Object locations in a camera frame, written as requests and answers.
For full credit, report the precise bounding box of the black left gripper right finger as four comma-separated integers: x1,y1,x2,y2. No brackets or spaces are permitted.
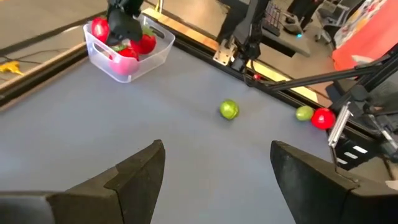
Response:
269,140,398,224

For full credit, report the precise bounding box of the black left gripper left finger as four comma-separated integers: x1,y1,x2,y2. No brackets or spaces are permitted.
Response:
0,139,166,224

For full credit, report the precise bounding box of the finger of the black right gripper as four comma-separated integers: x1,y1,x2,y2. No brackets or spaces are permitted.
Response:
106,8,144,47

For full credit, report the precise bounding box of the red apple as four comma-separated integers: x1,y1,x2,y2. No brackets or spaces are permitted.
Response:
91,17,110,44
311,107,336,131

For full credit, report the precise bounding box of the red tomato with green stem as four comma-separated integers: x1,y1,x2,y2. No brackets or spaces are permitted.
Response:
130,26,157,55

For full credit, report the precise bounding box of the red bell pepper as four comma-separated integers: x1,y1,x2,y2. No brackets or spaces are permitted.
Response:
108,44,141,76

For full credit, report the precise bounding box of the pale green lime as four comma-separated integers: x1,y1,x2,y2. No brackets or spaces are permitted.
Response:
295,105,315,122

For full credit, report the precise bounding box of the clear plastic basket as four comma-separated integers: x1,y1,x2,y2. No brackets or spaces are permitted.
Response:
83,14,176,84

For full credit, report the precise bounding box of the red apple at edge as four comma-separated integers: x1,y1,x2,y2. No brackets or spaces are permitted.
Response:
311,107,336,131

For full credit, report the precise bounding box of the yellow floor object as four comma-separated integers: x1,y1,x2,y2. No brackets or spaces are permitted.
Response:
0,60,24,76

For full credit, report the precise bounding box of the dark green apple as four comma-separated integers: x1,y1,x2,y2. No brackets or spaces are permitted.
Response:
219,99,240,121

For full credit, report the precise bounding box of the black keyboard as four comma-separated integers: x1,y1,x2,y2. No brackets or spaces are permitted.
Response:
262,2,282,37

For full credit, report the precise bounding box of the red floor mat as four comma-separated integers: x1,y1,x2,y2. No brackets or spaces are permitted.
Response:
331,0,398,72

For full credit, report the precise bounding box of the grey office chair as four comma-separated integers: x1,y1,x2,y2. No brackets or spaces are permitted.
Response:
315,0,354,43

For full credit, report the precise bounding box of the table-level camera on mount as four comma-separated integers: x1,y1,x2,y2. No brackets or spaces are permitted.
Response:
328,101,398,171

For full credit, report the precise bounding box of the white metal bracket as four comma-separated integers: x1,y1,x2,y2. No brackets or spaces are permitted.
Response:
213,38,235,67

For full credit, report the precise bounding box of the black frame brace bar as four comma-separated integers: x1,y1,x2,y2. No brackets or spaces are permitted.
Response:
269,51,398,92

